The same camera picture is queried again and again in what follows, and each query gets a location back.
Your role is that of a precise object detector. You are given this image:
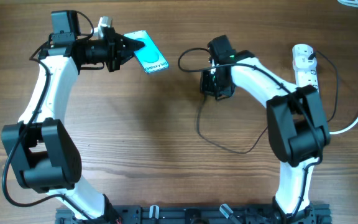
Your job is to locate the blue screen smartphone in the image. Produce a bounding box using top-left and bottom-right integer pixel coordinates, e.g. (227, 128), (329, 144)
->
(124, 30), (169, 73)

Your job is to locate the white power strip socket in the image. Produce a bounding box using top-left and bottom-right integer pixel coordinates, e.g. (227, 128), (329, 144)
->
(292, 44), (319, 90)

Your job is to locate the black USB charging cable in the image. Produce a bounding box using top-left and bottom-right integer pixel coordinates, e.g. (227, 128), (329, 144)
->
(196, 50), (339, 155)

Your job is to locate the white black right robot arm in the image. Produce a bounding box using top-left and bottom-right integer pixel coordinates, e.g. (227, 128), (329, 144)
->
(200, 35), (331, 223)

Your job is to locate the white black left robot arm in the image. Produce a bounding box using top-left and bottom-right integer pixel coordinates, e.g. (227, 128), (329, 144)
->
(1, 27), (144, 223)

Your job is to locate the white USB charger plug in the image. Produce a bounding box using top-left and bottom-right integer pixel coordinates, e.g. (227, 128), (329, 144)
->
(293, 53), (317, 72)

